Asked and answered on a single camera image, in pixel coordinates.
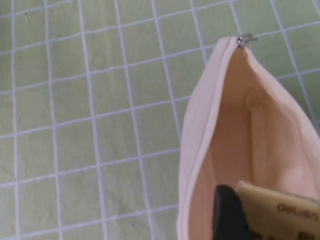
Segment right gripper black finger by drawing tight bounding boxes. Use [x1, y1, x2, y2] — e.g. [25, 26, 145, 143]
[214, 184, 252, 240]

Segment beige rectangular eraser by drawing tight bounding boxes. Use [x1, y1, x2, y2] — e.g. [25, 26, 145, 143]
[236, 180, 320, 240]

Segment cream fabric pencil case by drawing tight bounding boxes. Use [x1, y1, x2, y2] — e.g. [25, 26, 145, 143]
[176, 33, 320, 240]

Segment green white-grid table mat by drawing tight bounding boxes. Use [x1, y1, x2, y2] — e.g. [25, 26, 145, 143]
[0, 0, 320, 240]

